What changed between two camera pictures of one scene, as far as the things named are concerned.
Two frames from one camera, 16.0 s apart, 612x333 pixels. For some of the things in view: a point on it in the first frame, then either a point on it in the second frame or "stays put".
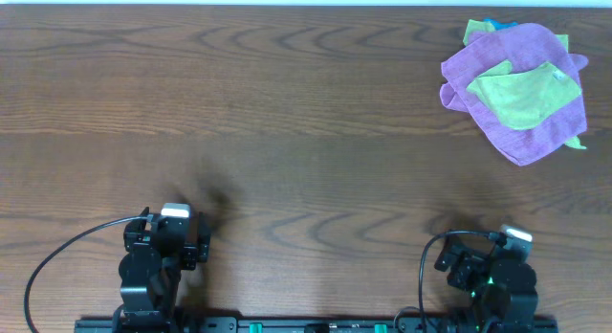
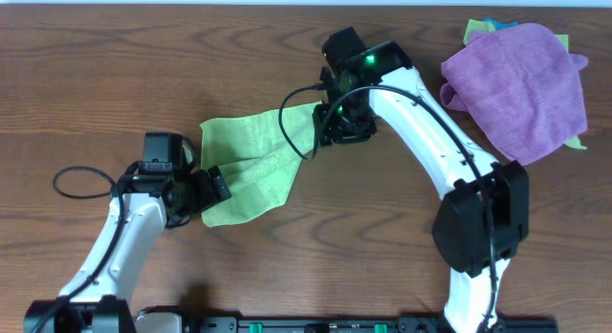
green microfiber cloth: x=522 y=98 to x=259 y=155
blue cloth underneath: x=500 y=25 stays put
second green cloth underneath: x=477 y=27 stays put
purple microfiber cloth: x=524 y=46 stays put
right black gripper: x=469 y=261 to x=325 y=129
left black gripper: x=202 y=239 to x=213 y=186
